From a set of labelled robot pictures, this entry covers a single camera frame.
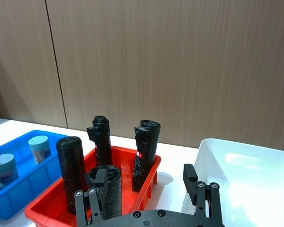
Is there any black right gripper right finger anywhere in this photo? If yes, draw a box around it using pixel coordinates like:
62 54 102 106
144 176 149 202
183 163 223 222

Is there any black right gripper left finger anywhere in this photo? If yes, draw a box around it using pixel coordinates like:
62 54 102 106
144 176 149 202
73 168 109 227

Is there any short wide black bag roll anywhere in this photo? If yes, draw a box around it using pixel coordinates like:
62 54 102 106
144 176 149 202
85 165 123 220

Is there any red plastic bin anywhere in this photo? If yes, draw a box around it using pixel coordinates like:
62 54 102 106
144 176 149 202
24 145 162 227

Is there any tall smooth black bag roll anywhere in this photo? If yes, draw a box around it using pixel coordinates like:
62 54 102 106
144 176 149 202
55 136 89 215

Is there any loose crinkled black bag roll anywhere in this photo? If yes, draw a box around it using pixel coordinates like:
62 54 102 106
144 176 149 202
132 119 161 193

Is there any slim black bag roll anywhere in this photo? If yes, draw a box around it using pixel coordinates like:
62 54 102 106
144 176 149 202
86 115 113 168

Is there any white plastic bin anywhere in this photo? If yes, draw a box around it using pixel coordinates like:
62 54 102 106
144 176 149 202
180 138 284 227

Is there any blue plastic bin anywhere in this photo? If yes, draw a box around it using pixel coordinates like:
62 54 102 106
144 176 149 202
0 129 70 221

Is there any teal cylindrical canister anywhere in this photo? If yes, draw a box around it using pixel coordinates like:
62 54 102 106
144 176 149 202
28 135 51 166
0 153 19 189

